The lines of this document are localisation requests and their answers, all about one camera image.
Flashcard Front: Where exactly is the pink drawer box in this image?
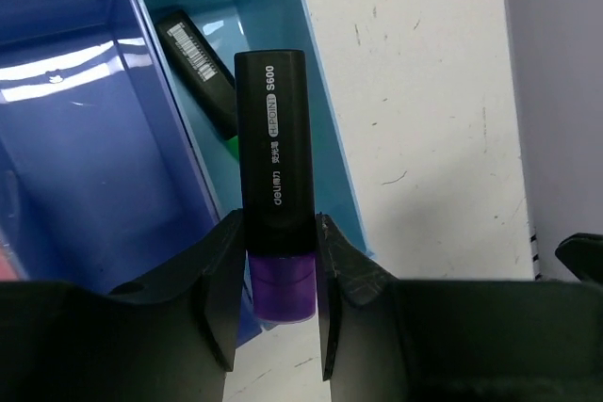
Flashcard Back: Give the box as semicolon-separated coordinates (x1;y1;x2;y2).
0;231;28;281

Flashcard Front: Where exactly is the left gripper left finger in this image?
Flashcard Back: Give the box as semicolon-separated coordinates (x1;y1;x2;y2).
1;210;245;401

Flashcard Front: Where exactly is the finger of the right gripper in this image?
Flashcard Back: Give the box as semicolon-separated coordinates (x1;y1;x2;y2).
555;233;603;282

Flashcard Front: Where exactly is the purple black highlighter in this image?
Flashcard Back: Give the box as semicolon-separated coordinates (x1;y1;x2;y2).
235;50;317;324

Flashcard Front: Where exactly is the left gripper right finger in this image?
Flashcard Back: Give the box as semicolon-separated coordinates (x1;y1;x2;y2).
316;214;602;401

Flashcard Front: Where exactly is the light blue drawer box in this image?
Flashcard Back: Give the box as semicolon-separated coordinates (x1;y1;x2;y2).
138;0;368;257

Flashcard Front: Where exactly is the green black highlighter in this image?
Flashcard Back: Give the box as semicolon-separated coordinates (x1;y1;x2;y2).
155;9;238;157

